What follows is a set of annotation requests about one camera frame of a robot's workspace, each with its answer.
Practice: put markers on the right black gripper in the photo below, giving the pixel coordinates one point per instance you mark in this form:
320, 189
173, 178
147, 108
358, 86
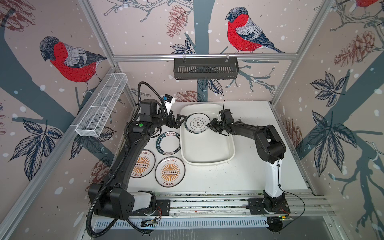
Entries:
215, 120

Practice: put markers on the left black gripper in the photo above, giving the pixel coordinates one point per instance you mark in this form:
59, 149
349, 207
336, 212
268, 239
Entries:
177, 123

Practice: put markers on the white plate black emblem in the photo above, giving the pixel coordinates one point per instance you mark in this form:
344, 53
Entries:
197, 123

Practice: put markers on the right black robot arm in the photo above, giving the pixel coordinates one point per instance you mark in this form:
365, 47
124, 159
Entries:
270, 148

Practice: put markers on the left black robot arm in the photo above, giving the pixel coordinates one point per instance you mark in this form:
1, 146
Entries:
110, 198

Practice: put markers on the white plastic bin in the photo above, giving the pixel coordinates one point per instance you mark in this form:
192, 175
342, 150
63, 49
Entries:
207, 148

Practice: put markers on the green rim plate left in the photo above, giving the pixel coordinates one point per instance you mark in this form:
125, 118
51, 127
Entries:
168, 143

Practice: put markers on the orange sunburst plate centre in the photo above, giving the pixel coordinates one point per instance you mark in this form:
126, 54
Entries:
170, 172

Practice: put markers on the orange sunburst plate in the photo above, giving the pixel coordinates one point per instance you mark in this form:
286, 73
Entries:
144, 164
170, 172

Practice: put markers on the orange sunburst plate far left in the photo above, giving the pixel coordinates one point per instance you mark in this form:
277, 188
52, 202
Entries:
144, 164

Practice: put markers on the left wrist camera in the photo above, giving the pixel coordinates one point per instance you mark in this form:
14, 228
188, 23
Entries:
169, 101

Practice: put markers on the black wall basket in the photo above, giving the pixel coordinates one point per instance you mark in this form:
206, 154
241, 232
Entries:
206, 69

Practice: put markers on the white wire mesh basket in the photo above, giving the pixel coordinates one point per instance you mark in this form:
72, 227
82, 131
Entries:
98, 113

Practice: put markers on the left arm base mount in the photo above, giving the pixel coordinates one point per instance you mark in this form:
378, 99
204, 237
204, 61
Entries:
160, 208

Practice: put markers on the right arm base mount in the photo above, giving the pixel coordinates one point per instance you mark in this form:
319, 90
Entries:
276, 206

